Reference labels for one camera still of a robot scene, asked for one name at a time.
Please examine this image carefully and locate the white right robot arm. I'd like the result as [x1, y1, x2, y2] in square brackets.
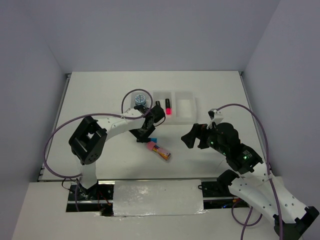
[181, 122, 320, 240]

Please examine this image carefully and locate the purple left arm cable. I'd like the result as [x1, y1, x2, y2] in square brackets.
[43, 88, 154, 213]

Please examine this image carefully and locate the pink highlighter with black cap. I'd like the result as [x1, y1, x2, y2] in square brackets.
[165, 98, 172, 116]

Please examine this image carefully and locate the pink tube of coloured pens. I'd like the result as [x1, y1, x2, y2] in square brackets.
[146, 141, 172, 161]

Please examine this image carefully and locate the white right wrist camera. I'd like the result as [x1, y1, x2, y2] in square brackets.
[206, 108, 224, 129]

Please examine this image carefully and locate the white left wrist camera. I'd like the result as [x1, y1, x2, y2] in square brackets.
[123, 108, 139, 118]

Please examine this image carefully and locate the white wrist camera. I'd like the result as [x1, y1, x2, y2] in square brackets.
[123, 108, 139, 118]
[206, 108, 224, 129]

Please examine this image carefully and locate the blue highlighter with black cap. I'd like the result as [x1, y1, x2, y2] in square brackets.
[136, 137, 158, 143]

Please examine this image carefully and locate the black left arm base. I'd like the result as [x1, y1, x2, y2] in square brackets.
[61, 178, 115, 217]

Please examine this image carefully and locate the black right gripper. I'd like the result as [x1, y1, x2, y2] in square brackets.
[180, 122, 228, 155]

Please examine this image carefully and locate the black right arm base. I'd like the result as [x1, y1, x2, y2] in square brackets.
[197, 181, 249, 210]

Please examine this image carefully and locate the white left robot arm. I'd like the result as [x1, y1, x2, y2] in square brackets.
[68, 105, 166, 200]

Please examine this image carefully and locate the silver metal table rail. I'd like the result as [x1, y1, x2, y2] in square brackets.
[37, 176, 251, 183]

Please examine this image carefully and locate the clear three-compartment plastic organizer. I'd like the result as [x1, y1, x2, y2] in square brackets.
[128, 90, 199, 125]

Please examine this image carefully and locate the white foil-covered front panel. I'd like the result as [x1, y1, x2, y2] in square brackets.
[113, 179, 206, 217]

